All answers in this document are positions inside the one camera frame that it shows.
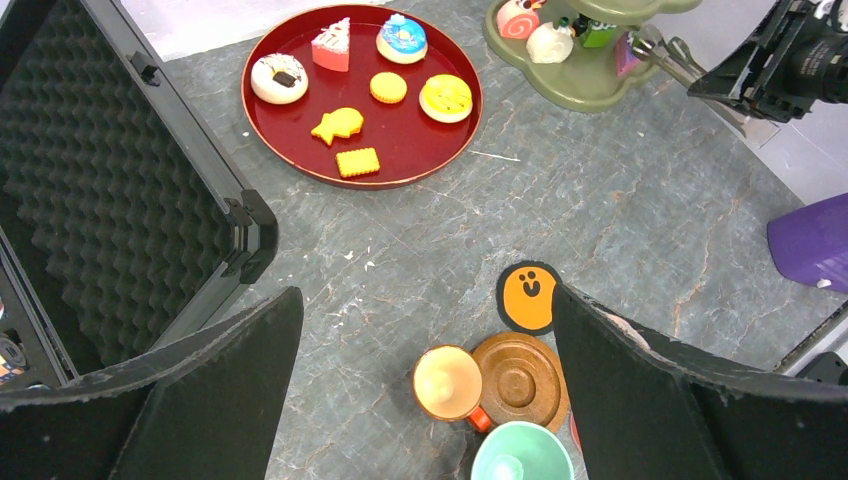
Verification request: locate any blue frosted donut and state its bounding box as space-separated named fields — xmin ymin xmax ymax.
xmin=376 ymin=13 xmax=429 ymax=65

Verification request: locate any brown saucer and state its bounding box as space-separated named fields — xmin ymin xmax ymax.
xmin=472 ymin=332 xmax=570 ymax=433

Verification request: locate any round orange cookie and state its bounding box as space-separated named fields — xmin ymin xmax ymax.
xmin=369 ymin=71 xmax=408 ymax=104

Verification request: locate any orange square cracker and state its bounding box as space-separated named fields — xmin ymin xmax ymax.
xmin=335 ymin=147 xmax=381 ymax=178

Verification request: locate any orange bear cookie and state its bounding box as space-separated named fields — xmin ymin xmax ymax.
xmin=310 ymin=107 xmax=364 ymax=146

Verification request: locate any small orange cup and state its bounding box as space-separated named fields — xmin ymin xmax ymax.
xmin=412 ymin=344 xmax=492 ymax=433

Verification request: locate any white chocolate donut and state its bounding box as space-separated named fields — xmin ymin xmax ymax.
xmin=250 ymin=53 xmax=309 ymax=105

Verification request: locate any orange smiley coaster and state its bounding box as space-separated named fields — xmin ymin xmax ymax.
xmin=495 ymin=260 xmax=562 ymax=336

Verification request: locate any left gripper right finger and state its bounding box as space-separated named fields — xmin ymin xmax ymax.
xmin=552 ymin=284 xmax=847 ymax=479

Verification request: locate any purple triangle cake slice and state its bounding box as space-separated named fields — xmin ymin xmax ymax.
xmin=614 ymin=31 xmax=642 ymax=78

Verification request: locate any black open case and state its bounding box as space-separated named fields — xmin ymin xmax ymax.
xmin=1 ymin=1 xmax=278 ymax=391

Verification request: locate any red round tray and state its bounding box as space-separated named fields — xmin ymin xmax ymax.
xmin=241 ymin=4 xmax=483 ymax=190

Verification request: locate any red round coaster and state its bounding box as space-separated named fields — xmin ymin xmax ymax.
xmin=568 ymin=413 xmax=582 ymax=452

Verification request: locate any pink strawberry cake slice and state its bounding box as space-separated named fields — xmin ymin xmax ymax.
xmin=311 ymin=17 xmax=351 ymax=72

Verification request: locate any yellow frosted donut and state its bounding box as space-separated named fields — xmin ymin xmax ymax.
xmin=419 ymin=74 xmax=473 ymax=124

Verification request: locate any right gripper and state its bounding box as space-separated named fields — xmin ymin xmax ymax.
xmin=688 ymin=0 xmax=847 ymax=123

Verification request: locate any green cake slice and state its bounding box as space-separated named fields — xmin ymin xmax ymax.
xmin=572 ymin=14 xmax=618 ymax=48

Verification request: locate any mint green cup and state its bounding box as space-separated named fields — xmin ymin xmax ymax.
xmin=470 ymin=421 xmax=575 ymax=480

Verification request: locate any green three-tier stand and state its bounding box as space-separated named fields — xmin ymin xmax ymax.
xmin=483 ymin=0 xmax=701 ymax=113

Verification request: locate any pink roll cake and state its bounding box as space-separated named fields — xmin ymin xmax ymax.
xmin=495 ymin=0 xmax=546 ymax=40

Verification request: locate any purple plastic holder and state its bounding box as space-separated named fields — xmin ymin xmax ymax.
xmin=766 ymin=193 xmax=847 ymax=294

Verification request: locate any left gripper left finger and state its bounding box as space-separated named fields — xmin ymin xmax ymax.
xmin=1 ymin=287 xmax=304 ymax=479

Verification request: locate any white roll cake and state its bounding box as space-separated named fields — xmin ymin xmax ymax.
xmin=526 ymin=22 xmax=574 ymax=64

